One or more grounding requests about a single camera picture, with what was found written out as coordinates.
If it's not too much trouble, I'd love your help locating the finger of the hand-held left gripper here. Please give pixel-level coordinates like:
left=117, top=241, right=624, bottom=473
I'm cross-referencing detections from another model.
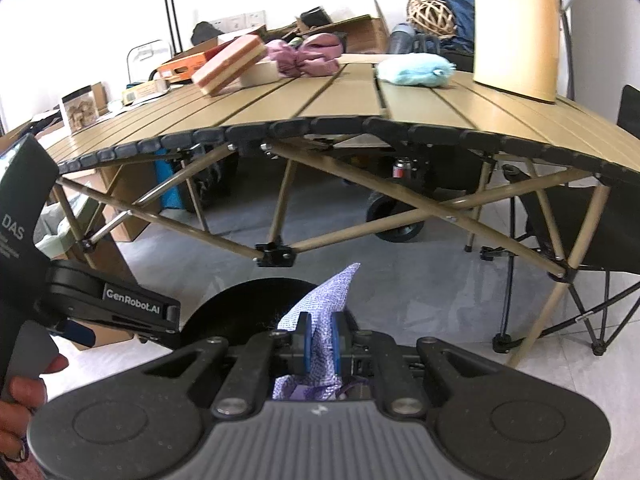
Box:
left=52, top=319, right=97, bottom=350
left=94, top=312, right=184, bottom=351

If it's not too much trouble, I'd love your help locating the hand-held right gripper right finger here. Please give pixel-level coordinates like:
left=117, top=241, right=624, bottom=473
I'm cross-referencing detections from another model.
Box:
left=329, top=310, right=495, bottom=419

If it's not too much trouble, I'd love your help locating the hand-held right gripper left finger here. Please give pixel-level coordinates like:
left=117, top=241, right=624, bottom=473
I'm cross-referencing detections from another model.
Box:
left=142, top=311, right=314, bottom=419

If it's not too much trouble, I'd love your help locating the purple cloth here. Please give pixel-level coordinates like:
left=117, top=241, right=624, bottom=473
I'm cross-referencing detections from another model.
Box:
left=272, top=261, right=363, bottom=403

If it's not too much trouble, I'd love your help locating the black round bin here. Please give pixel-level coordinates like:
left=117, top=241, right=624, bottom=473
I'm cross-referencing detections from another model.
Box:
left=180, top=278, right=361, bottom=356

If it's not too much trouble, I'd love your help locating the pink sponge block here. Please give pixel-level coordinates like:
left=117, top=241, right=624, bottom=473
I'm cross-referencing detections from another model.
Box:
left=192, top=35, right=266, bottom=97

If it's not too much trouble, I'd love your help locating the white round foam block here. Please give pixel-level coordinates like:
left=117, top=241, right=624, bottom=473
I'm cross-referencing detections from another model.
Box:
left=239, top=59, right=281, bottom=87

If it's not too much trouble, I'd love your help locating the person's left hand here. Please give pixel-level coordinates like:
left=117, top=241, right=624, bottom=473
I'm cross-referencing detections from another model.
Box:
left=0, top=352, right=70, bottom=462

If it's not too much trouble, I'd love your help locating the cardboard box with green liner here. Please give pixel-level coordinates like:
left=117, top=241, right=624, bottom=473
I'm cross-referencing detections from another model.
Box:
left=35, top=195, right=138, bottom=351

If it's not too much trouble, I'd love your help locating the large cardboard box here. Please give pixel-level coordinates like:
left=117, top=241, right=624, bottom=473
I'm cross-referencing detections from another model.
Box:
left=97, top=162, right=166, bottom=243

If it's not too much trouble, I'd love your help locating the clear jar of brown cubes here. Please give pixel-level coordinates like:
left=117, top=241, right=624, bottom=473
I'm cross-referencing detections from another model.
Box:
left=60, top=85, right=98, bottom=131

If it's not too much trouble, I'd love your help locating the blue storage box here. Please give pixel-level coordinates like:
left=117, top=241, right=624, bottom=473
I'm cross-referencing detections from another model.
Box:
left=155, top=160, right=188, bottom=211

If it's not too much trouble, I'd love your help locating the yellow medicine box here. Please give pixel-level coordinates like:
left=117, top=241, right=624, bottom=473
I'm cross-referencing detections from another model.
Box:
left=122, top=79, right=168, bottom=106

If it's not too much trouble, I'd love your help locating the orange cardboard box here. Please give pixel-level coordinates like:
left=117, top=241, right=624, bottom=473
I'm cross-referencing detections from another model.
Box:
left=157, top=42, right=221, bottom=83

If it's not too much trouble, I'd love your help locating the tan slatted folding table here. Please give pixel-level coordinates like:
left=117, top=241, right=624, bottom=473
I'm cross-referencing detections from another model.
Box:
left=30, top=57, right=640, bottom=368

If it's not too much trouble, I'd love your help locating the black cloth bag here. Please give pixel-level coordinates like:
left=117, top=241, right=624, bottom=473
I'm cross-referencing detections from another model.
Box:
left=190, top=21, right=221, bottom=46

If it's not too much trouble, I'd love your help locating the light blue plush toy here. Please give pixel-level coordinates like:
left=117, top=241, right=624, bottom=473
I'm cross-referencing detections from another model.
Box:
left=375, top=53, right=457, bottom=88

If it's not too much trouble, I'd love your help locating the pink satin cloth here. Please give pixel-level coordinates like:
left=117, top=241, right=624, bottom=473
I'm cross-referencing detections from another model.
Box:
left=265, top=33, right=344, bottom=79

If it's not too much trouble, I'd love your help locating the black folding chair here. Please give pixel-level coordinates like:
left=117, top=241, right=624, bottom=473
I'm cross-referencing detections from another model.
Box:
left=480, top=85, right=640, bottom=356

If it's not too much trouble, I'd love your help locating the open brown cardboard box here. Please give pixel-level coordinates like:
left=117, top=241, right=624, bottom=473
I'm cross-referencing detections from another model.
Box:
left=295, top=0, right=391, bottom=56

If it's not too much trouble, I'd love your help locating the blue grey water bottle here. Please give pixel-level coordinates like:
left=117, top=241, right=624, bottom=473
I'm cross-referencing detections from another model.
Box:
left=389, top=22, right=416, bottom=56

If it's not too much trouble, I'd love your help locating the rattan ball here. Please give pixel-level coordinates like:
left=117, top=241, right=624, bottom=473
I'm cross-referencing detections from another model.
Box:
left=406, top=0, right=458, bottom=38

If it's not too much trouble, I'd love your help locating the yellow thermos jug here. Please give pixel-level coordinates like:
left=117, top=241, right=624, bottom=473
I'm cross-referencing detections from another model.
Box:
left=472, top=0, right=577, bottom=106

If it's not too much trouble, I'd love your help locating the dark blue bag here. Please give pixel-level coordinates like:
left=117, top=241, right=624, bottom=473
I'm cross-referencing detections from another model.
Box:
left=435, top=0, right=476, bottom=56

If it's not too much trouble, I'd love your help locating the silver folding metal frame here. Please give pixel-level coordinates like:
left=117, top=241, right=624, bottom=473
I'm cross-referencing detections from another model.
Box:
left=126, top=39, right=171, bottom=83

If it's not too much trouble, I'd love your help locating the black cart pull handle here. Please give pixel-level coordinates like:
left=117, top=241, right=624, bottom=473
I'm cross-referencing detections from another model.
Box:
left=150, top=0, right=183, bottom=56

